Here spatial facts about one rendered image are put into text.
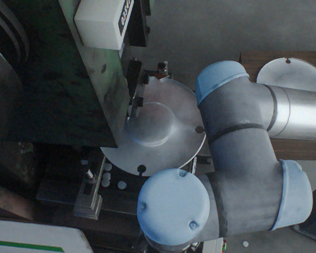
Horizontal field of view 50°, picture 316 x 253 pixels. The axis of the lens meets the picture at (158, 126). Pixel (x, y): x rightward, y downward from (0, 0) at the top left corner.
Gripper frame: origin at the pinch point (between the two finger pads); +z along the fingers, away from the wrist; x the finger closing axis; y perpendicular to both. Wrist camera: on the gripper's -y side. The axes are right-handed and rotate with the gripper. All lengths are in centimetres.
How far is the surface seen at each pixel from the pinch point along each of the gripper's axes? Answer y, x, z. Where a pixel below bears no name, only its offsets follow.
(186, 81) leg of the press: -43, -30, 24
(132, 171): -6.4, -18.4, 9.7
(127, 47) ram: -21.2, -30.7, -13.1
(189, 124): -25.1, -15.5, 9.3
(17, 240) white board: 28, -42, 45
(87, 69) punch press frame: -2.3, -15.7, -39.1
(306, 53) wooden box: -104, -8, 51
